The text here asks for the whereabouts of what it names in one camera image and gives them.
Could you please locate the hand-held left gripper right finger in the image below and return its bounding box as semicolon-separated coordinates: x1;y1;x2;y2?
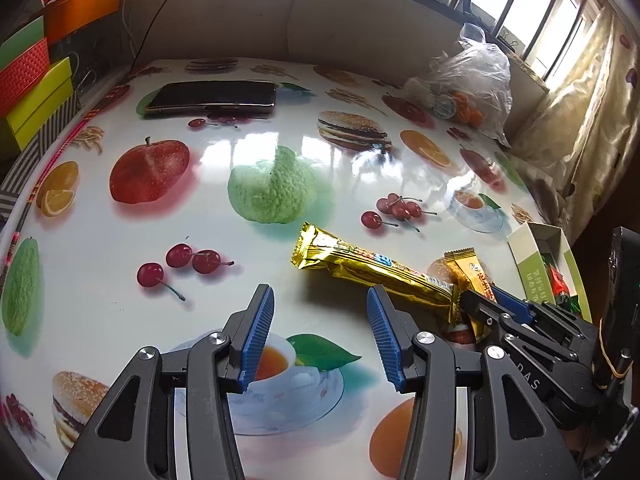
366;286;583;480

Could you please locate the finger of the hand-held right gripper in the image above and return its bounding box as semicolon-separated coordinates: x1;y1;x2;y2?
460;290;551;351
489;285;598;348

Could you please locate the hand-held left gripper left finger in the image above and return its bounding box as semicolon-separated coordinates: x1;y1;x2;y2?
57;284;275;480

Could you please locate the green cardboard box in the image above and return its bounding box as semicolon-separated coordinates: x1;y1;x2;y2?
507;222;593;321

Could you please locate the gold stick sachet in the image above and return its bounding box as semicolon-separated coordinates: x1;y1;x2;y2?
444;247;496;343

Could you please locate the long gold snack bar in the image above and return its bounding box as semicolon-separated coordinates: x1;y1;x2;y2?
291;222;460;328

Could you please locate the beige spotted curtain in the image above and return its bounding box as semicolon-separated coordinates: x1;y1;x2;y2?
510;5;640;241

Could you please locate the clear plastic bag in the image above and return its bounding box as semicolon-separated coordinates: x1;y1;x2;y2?
405;22;513;148

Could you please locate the black smartphone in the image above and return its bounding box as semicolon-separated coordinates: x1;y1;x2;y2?
144;80;277;118

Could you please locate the black white striped box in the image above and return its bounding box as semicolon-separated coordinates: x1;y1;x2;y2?
0;95;81;221

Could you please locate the yellow green box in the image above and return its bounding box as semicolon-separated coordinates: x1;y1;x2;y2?
5;57;75;151

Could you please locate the orange box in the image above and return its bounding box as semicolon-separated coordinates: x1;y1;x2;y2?
44;0;122;46

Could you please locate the light green box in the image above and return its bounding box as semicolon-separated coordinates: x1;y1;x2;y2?
0;15;46;71

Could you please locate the black cable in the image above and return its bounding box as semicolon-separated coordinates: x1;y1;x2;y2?
127;0;171;76

